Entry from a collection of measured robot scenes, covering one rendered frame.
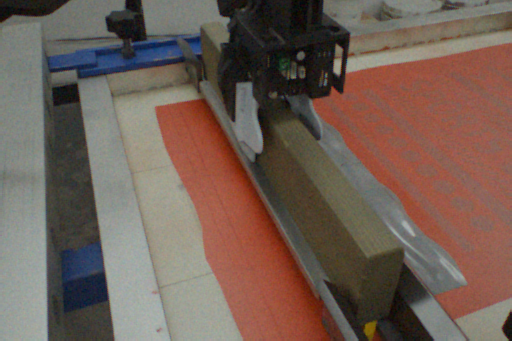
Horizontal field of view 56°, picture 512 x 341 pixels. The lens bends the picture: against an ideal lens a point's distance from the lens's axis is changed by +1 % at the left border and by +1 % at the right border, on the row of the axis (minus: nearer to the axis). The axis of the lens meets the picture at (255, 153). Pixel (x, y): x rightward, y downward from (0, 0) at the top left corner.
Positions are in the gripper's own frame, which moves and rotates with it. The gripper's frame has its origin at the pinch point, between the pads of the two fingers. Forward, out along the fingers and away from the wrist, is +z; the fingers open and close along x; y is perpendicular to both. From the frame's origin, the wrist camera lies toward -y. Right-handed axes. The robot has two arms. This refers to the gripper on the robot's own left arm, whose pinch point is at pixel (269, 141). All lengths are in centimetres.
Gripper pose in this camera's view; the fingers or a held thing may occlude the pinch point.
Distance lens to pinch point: 48.3
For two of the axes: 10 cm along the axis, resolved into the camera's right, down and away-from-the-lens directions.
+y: 3.4, 5.6, -7.5
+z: 0.0, 8.0, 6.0
